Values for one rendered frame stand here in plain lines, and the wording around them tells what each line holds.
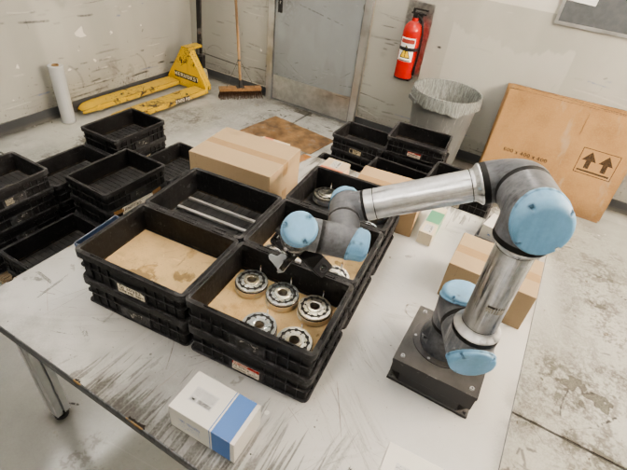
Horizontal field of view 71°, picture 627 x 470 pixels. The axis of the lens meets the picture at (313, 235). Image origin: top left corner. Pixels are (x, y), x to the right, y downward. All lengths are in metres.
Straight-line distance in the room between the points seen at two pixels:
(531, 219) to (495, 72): 3.29
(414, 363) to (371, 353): 0.17
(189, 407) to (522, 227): 0.88
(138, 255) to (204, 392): 0.55
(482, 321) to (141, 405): 0.91
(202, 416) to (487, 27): 3.59
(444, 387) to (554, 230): 0.61
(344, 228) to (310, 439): 0.61
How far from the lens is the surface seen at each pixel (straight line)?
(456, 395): 1.37
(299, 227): 0.90
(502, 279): 1.02
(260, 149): 2.03
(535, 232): 0.92
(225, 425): 1.19
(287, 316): 1.34
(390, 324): 1.56
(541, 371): 2.68
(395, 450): 1.11
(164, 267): 1.51
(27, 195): 2.63
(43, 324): 1.62
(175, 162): 2.99
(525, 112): 4.01
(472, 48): 4.14
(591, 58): 4.07
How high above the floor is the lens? 1.84
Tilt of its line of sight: 38 degrees down
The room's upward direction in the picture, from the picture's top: 8 degrees clockwise
